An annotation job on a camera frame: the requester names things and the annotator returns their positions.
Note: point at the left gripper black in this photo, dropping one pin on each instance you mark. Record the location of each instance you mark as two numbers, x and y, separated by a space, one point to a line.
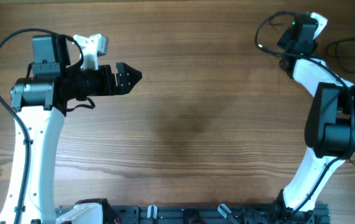
108 88

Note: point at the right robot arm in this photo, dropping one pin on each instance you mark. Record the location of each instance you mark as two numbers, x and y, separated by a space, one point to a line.
330 126

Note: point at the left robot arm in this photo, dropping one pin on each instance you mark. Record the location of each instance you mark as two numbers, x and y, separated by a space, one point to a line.
64 68

